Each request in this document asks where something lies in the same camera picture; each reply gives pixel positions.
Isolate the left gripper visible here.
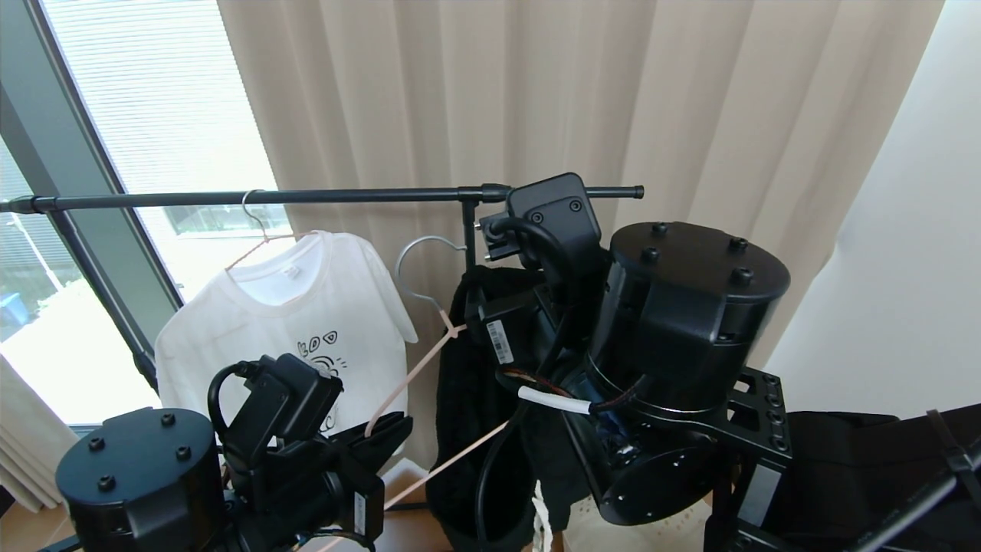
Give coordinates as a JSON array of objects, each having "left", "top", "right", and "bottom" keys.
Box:
[{"left": 228, "top": 451, "right": 388, "bottom": 549}]

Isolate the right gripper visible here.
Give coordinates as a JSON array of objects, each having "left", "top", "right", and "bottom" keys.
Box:
[{"left": 464, "top": 287, "right": 727, "bottom": 527}]

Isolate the pink clothes hanger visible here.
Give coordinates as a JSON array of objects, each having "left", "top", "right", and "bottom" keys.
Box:
[
  {"left": 225, "top": 189, "right": 320, "bottom": 271},
  {"left": 318, "top": 235, "right": 512, "bottom": 552}
]

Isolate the white printed T-shirt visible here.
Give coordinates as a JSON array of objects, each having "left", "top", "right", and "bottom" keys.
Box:
[{"left": 156, "top": 230, "right": 420, "bottom": 455}]

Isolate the black garment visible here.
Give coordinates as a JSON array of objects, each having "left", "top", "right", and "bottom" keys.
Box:
[{"left": 425, "top": 264, "right": 592, "bottom": 552}]

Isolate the white laundry basket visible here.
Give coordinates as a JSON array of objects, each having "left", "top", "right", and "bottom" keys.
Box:
[{"left": 536, "top": 491, "right": 715, "bottom": 552}]

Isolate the black clothes rack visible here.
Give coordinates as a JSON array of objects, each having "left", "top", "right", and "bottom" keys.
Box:
[{"left": 0, "top": 184, "right": 646, "bottom": 392}]

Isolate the beige curtain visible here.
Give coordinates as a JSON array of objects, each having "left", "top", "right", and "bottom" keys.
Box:
[{"left": 218, "top": 0, "right": 946, "bottom": 470}]

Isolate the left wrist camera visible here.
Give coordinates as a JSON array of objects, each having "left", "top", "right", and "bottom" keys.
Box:
[{"left": 218, "top": 353, "right": 346, "bottom": 480}]

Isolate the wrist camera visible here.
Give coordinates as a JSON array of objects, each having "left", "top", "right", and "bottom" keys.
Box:
[
  {"left": 479, "top": 172, "right": 608, "bottom": 278},
  {"left": 218, "top": 353, "right": 346, "bottom": 480}
]

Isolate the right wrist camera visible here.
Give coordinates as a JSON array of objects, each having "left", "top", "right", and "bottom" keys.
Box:
[{"left": 479, "top": 172, "right": 608, "bottom": 278}]

